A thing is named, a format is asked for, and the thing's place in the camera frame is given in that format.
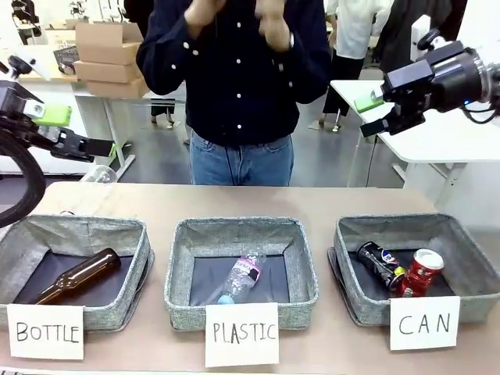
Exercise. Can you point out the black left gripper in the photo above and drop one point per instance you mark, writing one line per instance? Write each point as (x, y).
(13, 101)

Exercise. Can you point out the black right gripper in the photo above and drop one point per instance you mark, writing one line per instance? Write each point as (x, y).
(437, 76)

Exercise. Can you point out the brown glass bottle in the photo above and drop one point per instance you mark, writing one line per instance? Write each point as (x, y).
(86, 271)

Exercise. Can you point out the black drink can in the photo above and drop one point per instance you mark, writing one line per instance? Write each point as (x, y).
(377, 258)

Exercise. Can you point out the red drink can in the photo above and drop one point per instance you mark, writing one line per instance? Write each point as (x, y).
(422, 275)

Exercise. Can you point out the clear plastic water bottle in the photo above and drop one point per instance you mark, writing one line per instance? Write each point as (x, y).
(244, 275)

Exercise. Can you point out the person's right forearm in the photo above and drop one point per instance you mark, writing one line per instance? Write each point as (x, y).
(168, 54)

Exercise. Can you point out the person's left forearm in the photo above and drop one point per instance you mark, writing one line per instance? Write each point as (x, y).
(308, 74)

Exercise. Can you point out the black mesh basket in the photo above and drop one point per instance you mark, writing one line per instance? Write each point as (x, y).
(66, 56)

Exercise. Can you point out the grey basket labelled bottle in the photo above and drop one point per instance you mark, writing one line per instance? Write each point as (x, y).
(117, 304)

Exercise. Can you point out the grey basket labelled can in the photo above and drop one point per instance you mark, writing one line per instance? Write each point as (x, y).
(351, 289)

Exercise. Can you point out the grey basket labelled plastic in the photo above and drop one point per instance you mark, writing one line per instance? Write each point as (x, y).
(183, 273)

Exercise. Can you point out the white paper label CAN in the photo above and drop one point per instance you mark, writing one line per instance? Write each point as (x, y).
(425, 324)

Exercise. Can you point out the person's left hand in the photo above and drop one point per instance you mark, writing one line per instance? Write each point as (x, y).
(275, 27)

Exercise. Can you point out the person's right hand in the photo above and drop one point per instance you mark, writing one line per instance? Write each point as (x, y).
(203, 15)

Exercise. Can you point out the white desk with legs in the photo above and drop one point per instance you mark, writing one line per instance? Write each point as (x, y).
(113, 117)

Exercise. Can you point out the clear plastic cup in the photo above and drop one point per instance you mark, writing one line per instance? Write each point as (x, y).
(99, 175)

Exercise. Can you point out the white side table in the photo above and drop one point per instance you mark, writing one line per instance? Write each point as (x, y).
(429, 144)

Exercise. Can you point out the wooden top table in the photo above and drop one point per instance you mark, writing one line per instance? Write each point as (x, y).
(54, 72)

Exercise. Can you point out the flat cardboard box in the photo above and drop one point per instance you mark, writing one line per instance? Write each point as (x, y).
(119, 88)
(107, 72)

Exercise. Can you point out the background person dark coat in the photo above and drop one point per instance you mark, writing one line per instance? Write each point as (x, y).
(402, 35)

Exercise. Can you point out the background person white shirt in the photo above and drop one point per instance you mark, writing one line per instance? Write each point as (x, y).
(357, 27)

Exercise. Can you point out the background person black clothes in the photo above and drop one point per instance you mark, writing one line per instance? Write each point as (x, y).
(164, 113)

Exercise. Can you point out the open cardboard box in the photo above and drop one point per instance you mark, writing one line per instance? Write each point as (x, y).
(109, 43)

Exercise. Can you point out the silver wrist watch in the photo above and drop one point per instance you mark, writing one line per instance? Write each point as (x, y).
(291, 41)

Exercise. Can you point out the dark navy button shirt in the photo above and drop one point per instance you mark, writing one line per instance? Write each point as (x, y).
(238, 86)

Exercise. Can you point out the blue jeans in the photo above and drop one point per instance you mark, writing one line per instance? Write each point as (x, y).
(242, 162)

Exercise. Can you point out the white paper label BOTTLE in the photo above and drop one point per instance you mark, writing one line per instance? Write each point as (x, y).
(46, 332)

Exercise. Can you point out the white paper label PLASTIC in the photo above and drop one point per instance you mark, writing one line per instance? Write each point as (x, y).
(242, 335)

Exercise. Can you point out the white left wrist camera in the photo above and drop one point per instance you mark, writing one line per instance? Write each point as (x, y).
(29, 66)

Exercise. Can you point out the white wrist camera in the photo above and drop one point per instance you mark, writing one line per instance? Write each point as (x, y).
(29, 66)
(431, 39)

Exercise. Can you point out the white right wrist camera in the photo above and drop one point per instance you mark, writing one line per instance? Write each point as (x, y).
(431, 39)

